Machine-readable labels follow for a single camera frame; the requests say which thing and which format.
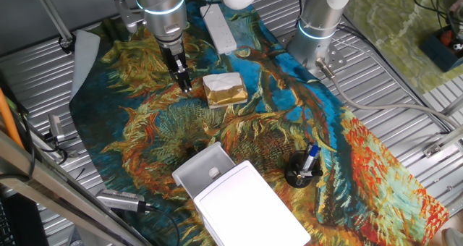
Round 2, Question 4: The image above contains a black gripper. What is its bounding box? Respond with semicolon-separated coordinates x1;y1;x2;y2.
158;39;192;94

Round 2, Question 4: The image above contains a black monitor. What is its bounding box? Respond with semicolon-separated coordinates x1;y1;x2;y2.
0;193;48;246

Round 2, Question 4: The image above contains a dark blue box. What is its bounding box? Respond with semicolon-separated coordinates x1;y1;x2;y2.
419;25;463;72

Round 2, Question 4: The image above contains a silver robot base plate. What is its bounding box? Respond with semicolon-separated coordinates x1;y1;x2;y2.
278;35;348;79

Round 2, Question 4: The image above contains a white power strip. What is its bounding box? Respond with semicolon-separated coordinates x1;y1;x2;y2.
199;3;238;56

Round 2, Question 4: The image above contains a black camera cable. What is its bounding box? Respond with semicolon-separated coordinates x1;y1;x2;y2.
144;204;181;246

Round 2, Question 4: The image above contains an aluminium frame bar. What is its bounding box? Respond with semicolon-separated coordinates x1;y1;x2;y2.
0;130;153;246

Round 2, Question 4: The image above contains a black pen holder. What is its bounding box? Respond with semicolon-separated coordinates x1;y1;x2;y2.
284;150;324;189

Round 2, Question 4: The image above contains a blue capped marker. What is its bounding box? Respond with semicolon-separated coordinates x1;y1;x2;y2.
302;143;322;173

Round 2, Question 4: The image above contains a white plastic lidded box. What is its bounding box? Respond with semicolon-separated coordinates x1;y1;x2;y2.
192;160;312;246

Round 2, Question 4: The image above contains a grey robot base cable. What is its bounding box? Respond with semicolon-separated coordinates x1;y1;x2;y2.
315;56;460;130

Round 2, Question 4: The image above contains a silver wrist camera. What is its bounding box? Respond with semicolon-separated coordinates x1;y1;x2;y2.
114;0;148;33

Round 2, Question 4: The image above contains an aluminium corner bracket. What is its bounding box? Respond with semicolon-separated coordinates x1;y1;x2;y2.
422;124;463;158

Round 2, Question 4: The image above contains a gold and white tissue pack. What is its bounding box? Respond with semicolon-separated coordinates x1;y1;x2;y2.
201;71;250;109

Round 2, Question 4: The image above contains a grey tripod pole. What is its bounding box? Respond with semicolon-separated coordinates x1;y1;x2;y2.
30;0;77;54

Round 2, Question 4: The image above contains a finned silver camera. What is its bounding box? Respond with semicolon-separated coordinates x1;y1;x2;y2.
95;188;156;213

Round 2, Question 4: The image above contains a sunflower painting cloth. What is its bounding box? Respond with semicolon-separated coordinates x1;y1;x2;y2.
69;0;449;246

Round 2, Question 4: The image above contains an orange cable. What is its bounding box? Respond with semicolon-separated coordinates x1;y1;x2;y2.
0;88;25;149

